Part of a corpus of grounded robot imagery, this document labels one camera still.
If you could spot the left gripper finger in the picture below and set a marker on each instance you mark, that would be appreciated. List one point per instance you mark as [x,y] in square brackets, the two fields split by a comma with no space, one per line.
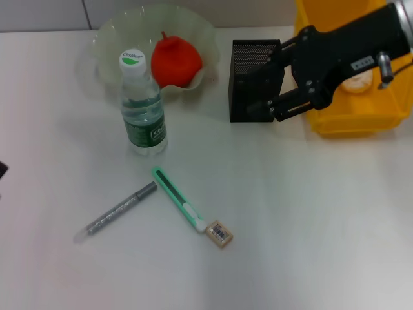
[3,171]

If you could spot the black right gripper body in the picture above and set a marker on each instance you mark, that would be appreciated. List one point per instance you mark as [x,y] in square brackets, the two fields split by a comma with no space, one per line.
[342,51]

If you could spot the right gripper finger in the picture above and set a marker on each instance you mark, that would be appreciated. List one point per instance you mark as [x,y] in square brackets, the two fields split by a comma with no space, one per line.
[290,103]
[284,55]

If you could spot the white paper ball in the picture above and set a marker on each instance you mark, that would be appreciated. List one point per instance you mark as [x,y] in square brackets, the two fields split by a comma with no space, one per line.
[358,84]

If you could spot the red tomato-shaped toy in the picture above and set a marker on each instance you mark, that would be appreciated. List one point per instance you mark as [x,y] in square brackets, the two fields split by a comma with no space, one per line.
[175,61]

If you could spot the water bottle with green label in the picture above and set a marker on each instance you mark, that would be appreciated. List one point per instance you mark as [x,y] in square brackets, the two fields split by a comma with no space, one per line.
[143,106]

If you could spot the green utility knife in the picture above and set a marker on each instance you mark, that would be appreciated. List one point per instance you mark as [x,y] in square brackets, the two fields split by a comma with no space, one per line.
[174,197]

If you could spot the black mesh pen holder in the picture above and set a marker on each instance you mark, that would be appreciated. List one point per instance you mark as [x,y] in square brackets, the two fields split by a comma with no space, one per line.
[242,97]

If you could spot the silver marker pen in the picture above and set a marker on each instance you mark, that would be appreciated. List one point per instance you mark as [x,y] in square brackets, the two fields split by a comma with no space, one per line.
[119,210]

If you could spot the beige eraser with barcode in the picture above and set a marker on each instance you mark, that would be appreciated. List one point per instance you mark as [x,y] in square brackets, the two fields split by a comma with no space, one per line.
[220,235]

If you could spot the translucent green fruit plate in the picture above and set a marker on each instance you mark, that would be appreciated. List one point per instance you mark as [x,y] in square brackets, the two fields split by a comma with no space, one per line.
[109,48]

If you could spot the yellow plastic bin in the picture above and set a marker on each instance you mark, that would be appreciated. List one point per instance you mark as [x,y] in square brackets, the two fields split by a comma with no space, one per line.
[355,122]

